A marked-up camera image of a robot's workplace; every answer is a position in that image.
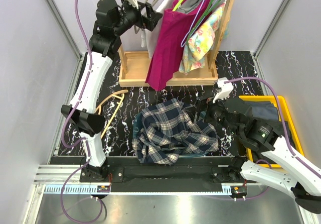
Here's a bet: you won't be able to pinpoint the magenta pleated skirt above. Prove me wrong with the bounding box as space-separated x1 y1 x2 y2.
145 0 210 91

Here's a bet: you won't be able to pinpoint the white skirt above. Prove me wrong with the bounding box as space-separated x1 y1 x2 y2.
141 0 174 59

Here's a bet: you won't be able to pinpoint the navy plaid skirt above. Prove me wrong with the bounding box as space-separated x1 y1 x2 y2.
132 98 219 165

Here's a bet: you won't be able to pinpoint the wooden hanger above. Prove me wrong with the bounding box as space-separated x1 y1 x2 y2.
95 89 129 139

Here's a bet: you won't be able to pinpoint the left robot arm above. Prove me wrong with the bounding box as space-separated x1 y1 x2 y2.
61 0 163 182

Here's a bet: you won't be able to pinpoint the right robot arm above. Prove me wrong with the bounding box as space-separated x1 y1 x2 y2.
196 97 320 214

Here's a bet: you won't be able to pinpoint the dark green hanger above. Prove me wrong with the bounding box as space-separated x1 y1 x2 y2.
190 0 221 33

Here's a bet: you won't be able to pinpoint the wooden clothes rack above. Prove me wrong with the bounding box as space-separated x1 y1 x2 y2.
100 0 239 88

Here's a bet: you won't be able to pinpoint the floral pastel garment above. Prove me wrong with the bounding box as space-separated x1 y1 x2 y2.
179 0 226 75

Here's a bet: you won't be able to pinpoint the dark clothes in crate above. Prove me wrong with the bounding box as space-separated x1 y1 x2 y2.
247 100 299 149

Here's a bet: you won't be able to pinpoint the teal transparent plastic bin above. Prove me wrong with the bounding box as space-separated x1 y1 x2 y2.
132 112 208 158

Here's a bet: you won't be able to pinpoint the yellow plastic crate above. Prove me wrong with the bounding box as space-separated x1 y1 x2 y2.
239 95 304 162

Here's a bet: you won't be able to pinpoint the light blue wire hanger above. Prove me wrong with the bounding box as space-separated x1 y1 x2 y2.
181 0 205 47

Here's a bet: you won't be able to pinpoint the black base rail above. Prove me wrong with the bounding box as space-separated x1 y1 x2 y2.
80 156 244 195

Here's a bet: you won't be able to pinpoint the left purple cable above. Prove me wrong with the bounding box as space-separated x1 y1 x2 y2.
60 0 108 224

